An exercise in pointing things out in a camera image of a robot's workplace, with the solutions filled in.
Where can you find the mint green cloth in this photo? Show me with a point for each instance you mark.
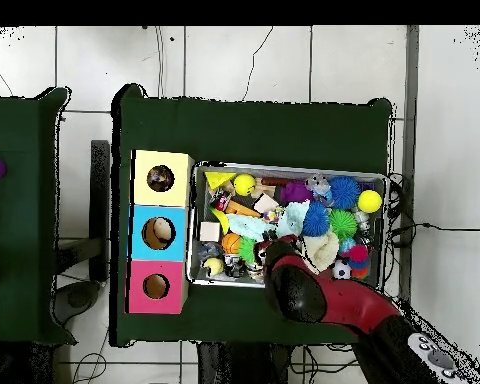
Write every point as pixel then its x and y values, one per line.
pixel 248 226

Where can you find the small bright dotted fabric scrunchie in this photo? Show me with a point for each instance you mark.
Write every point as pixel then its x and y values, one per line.
pixel 272 216

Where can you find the cream white cloth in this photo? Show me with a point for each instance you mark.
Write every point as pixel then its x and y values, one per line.
pixel 322 248

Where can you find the small blue spiky ball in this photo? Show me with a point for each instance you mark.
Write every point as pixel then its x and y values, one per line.
pixel 316 220

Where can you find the pale patterned fabric scrunchie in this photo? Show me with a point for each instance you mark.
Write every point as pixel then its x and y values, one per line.
pixel 160 178

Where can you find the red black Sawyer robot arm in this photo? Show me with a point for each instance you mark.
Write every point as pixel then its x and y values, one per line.
pixel 344 300

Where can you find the wooden box with three holes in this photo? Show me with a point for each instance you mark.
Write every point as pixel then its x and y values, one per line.
pixel 144 240

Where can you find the purple knobbly rubber toy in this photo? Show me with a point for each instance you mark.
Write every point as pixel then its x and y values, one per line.
pixel 296 192

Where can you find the yellow smiley face ball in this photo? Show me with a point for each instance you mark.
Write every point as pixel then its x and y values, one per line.
pixel 245 184

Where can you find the black and white soccer ball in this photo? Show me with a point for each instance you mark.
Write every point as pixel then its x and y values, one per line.
pixel 341 270

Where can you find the yellow cheese wedge toy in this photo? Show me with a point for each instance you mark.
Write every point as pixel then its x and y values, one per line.
pixel 218 179

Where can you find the crushed clear plastic bottle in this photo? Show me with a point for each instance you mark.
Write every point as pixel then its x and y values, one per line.
pixel 319 186

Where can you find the pink spiky ball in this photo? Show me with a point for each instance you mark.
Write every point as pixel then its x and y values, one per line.
pixel 358 252

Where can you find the large blue spiky ball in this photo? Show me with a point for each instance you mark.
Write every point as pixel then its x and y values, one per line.
pixel 344 192

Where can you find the dark green table cloth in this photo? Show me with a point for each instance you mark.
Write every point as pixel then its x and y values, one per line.
pixel 16 200
pixel 256 136

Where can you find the plain yellow ball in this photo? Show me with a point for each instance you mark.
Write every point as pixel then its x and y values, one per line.
pixel 370 201

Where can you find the grey round seat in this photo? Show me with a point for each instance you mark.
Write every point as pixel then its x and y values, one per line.
pixel 80 298

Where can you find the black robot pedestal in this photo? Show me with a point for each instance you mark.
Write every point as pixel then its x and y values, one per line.
pixel 244 368

